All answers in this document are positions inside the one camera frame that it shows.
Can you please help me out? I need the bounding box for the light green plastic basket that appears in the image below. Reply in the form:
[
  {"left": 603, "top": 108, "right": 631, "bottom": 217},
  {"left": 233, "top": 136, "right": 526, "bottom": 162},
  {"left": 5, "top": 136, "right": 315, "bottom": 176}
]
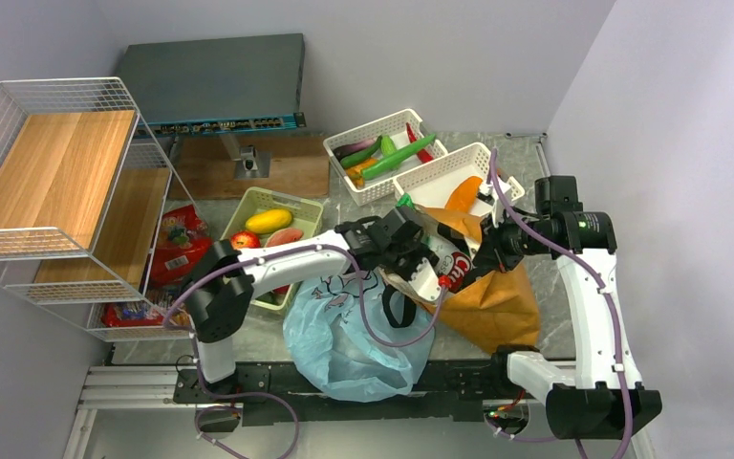
[{"left": 223, "top": 186, "right": 323, "bottom": 316}]

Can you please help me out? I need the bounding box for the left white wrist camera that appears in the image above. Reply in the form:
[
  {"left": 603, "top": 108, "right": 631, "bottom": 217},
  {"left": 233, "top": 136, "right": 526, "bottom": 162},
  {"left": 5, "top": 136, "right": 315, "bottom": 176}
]
[{"left": 407, "top": 258, "right": 448, "bottom": 303}]

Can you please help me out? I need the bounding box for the red snack packet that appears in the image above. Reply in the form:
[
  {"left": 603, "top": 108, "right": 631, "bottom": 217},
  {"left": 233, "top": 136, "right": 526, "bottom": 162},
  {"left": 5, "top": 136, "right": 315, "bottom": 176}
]
[{"left": 148, "top": 205, "right": 213, "bottom": 287}]

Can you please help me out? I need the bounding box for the green toy vegetable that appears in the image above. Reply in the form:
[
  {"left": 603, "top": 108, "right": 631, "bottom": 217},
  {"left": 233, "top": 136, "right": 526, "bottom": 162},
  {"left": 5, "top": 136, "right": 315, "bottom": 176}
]
[{"left": 340, "top": 136, "right": 383, "bottom": 169}]

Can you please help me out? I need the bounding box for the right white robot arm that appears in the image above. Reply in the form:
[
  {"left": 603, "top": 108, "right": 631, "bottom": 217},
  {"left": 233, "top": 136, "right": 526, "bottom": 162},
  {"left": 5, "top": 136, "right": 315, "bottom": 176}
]
[{"left": 474, "top": 176, "right": 662, "bottom": 443}]

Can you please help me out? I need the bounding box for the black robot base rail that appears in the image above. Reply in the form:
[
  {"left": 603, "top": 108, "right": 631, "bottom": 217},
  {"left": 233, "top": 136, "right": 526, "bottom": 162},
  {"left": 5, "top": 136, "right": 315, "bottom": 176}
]
[{"left": 209, "top": 360, "right": 519, "bottom": 422}]

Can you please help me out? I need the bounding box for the grey network switch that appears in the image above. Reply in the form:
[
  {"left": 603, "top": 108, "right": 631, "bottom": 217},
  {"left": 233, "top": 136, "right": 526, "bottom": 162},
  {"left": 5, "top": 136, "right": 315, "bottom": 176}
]
[{"left": 116, "top": 33, "right": 306, "bottom": 137}]

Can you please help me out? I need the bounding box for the red toy apple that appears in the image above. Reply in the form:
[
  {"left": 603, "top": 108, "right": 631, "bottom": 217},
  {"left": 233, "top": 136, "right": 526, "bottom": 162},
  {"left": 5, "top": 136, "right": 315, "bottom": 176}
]
[{"left": 229, "top": 230, "right": 261, "bottom": 250}]

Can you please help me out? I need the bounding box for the red toy chili pepper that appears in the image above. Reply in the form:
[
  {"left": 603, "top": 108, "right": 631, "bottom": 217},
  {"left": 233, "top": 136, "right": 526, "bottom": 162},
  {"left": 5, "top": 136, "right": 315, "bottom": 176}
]
[{"left": 405, "top": 123, "right": 436, "bottom": 166}]

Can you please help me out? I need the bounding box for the toy watermelon slice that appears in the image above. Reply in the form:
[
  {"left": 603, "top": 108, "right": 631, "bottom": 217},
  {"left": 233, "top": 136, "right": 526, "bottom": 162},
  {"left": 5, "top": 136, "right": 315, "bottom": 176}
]
[{"left": 263, "top": 228, "right": 304, "bottom": 248}]

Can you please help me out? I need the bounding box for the purple toy eggplant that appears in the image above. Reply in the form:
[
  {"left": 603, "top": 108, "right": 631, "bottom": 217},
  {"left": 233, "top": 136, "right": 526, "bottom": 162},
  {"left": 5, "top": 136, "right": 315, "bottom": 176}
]
[{"left": 333, "top": 139, "right": 375, "bottom": 161}]

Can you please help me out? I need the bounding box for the orange toy ginger root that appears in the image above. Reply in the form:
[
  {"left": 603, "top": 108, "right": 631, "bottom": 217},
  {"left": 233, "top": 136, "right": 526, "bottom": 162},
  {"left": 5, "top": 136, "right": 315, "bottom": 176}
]
[{"left": 345, "top": 158, "right": 378, "bottom": 189}]

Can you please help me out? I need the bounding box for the blue printed plastic grocery bag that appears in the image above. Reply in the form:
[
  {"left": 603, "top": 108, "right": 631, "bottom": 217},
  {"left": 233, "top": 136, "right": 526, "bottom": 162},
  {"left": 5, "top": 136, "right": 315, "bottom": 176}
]
[{"left": 283, "top": 272, "right": 435, "bottom": 403}]

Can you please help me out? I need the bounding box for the green toy cucumber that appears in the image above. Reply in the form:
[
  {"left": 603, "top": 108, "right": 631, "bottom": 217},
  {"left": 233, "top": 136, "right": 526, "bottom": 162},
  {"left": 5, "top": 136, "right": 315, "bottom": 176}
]
[{"left": 379, "top": 136, "right": 398, "bottom": 158}]

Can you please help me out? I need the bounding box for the yellow canvas tote bag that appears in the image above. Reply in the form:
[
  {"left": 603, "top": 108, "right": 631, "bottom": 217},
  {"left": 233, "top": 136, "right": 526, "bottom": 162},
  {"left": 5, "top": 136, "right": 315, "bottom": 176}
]
[{"left": 417, "top": 206, "right": 541, "bottom": 354}]

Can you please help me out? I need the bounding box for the grey metal camera stand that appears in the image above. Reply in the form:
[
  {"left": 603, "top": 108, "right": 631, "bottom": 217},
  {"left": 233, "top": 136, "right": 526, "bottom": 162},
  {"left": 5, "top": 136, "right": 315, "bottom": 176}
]
[{"left": 220, "top": 134, "right": 271, "bottom": 179}]

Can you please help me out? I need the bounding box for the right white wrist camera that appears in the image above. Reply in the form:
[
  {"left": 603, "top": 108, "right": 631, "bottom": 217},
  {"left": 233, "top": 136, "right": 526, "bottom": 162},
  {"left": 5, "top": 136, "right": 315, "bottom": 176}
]
[{"left": 476, "top": 182, "right": 516, "bottom": 221}]

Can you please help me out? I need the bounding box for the yellow toy lemon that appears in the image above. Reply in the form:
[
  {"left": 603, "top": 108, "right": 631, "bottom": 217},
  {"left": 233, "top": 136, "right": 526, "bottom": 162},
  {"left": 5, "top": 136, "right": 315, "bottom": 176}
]
[{"left": 245, "top": 208, "right": 293, "bottom": 235}]

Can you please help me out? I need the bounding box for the empty white plastic basket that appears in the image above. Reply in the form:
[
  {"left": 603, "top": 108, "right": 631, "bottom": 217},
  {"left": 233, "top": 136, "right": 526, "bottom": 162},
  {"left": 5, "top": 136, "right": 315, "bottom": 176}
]
[{"left": 392, "top": 142, "right": 491, "bottom": 208}]

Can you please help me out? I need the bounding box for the white basket with vegetables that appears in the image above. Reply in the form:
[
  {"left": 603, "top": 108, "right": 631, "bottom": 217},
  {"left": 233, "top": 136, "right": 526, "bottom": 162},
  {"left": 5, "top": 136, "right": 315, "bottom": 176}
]
[{"left": 323, "top": 108, "right": 434, "bottom": 206}]

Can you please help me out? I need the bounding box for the orange toy carrot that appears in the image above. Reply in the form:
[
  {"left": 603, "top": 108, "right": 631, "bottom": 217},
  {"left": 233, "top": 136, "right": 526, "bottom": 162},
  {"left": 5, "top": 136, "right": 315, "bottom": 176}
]
[{"left": 443, "top": 176, "right": 484, "bottom": 213}]

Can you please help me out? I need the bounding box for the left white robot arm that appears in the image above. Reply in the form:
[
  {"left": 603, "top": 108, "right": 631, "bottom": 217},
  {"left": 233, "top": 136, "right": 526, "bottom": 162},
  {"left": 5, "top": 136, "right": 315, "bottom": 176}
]
[{"left": 171, "top": 207, "right": 446, "bottom": 402}]

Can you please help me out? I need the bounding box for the green cassava chips bag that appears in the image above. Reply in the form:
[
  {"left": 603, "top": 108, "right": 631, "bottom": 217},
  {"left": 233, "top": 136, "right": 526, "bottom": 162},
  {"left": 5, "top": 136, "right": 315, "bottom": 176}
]
[{"left": 396, "top": 193, "right": 473, "bottom": 293}]

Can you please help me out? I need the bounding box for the long green toy pepper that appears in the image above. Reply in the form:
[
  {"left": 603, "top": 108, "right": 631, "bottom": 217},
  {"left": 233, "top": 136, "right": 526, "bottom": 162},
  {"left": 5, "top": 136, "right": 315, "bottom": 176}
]
[{"left": 363, "top": 134, "right": 437, "bottom": 178}]

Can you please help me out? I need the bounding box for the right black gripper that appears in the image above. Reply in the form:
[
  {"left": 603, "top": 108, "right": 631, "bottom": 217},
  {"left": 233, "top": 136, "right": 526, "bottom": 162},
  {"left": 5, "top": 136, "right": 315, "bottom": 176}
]
[{"left": 473, "top": 207, "right": 551, "bottom": 273}]

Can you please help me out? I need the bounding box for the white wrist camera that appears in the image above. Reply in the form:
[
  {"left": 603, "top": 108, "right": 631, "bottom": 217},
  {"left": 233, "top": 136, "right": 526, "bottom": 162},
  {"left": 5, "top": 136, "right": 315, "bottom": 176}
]
[
  {"left": 407, "top": 258, "right": 448, "bottom": 303},
  {"left": 476, "top": 182, "right": 516, "bottom": 221}
]

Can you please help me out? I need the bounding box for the white wire shelf rack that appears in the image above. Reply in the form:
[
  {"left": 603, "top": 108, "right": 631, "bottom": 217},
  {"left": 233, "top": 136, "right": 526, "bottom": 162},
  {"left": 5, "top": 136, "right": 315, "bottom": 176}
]
[{"left": 0, "top": 76, "right": 191, "bottom": 342}]

